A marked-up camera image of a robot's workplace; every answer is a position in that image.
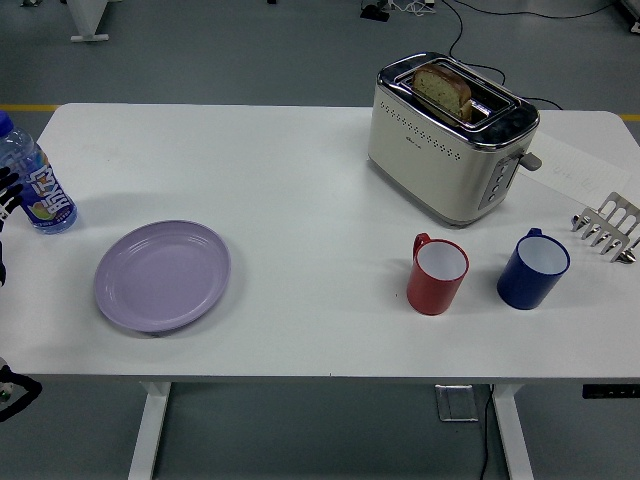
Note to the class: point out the silver metal rack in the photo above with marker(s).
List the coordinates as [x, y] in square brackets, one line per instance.
[616, 212]

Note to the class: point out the blue cup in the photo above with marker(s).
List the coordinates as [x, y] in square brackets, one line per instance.
[525, 290]

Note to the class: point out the red cup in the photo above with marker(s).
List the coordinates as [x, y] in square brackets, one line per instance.
[431, 295]

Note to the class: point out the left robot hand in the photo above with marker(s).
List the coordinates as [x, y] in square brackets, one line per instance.
[9, 196]

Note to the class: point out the white furniture foot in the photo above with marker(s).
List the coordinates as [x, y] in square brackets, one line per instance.
[87, 22]

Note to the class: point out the blue drink bottle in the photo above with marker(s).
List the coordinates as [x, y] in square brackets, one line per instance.
[47, 195]

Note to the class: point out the black table control panel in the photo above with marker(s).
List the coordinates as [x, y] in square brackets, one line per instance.
[610, 391]

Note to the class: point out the purple plate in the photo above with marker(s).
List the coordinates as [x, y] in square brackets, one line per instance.
[162, 277]

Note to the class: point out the cream toaster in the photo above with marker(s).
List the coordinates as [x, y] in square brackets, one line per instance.
[430, 165]

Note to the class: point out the silver spoon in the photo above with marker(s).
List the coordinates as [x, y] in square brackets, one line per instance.
[627, 257]
[577, 219]

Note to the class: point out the white paper sheet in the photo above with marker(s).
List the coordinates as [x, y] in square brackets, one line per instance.
[575, 165]

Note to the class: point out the white furniture corner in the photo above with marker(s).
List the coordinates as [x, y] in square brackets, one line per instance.
[631, 12]

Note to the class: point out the metal floor socket box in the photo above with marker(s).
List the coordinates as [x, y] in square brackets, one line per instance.
[456, 402]

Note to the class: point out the bread slice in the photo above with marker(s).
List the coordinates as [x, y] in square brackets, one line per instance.
[442, 90]

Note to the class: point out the black power adapter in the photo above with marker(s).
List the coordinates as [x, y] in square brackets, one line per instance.
[375, 13]

